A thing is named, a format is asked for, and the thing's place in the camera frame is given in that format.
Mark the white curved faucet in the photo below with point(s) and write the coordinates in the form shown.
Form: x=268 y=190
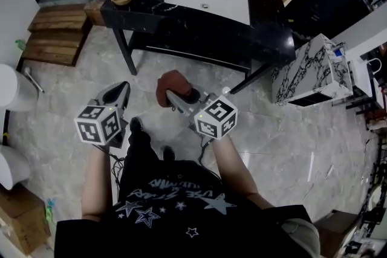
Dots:
x=375 y=63

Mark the green plastic bottle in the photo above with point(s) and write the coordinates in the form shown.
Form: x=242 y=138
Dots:
x=20 y=44

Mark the wooden steps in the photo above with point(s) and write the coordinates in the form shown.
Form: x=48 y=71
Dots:
x=56 y=36

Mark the person's black trousers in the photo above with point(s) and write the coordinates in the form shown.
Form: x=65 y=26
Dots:
x=139 y=157

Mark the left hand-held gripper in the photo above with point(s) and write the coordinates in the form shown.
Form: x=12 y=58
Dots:
x=96 y=127

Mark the person's left black shoe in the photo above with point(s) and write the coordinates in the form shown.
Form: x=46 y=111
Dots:
x=136 y=125

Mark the white marble pattern cabinet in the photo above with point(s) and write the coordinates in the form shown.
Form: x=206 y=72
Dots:
x=311 y=72

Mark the black marble vanity table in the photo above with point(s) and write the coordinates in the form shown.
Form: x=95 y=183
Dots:
x=187 y=36

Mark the white toilet brush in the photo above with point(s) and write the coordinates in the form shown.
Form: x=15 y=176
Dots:
x=34 y=80

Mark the dark brown cabinet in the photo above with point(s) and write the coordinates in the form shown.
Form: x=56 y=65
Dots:
x=338 y=235

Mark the red-brown cloth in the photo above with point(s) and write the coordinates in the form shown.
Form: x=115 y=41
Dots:
x=173 y=84

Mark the black star print t-shirt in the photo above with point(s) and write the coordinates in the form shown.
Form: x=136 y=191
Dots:
x=181 y=229

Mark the white ceramic fixture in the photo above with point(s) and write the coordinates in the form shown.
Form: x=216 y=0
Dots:
x=12 y=166
x=15 y=87

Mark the green plastic item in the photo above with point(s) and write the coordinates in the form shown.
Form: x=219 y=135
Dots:
x=50 y=211

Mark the person's right forearm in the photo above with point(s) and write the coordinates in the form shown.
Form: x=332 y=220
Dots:
x=239 y=178

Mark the white table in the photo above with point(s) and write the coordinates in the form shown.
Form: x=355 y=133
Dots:
x=361 y=78

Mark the person's right black shoe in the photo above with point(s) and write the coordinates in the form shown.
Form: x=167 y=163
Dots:
x=169 y=153

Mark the person's left forearm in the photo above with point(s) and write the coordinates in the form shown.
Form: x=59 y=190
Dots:
x=96 y=187

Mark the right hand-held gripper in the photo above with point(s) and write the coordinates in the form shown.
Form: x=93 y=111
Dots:
x=216 y=118

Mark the black cabinet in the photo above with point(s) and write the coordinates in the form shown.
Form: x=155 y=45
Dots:
x=326 y=0

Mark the person's black shoe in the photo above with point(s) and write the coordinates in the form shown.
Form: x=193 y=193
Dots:
x=136 y=125
x=169 y=153

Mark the brown cardboard carton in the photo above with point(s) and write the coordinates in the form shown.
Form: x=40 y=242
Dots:
x=22 y=220

